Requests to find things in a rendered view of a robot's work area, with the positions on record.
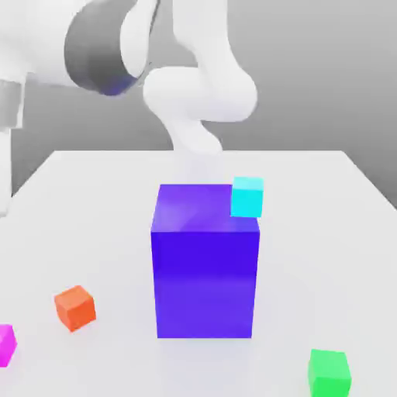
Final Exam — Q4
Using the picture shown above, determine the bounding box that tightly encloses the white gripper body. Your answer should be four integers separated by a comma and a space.
0, 126, 13, 219

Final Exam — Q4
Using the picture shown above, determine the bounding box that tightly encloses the small orange cube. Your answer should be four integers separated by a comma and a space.
54, 285, 97, 333

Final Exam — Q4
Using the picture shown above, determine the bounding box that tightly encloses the small magenta cube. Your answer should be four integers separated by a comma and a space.
0, 323, 19, 368

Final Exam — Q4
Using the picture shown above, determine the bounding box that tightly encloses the small cyan cube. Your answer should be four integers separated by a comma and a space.
230, 176, 265, 219

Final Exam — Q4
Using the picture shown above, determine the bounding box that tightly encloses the small green cube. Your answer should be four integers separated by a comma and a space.
307, 348, 352, 397

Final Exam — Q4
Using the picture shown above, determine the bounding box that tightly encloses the large purple box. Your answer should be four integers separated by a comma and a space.
150, 183, 261, 340

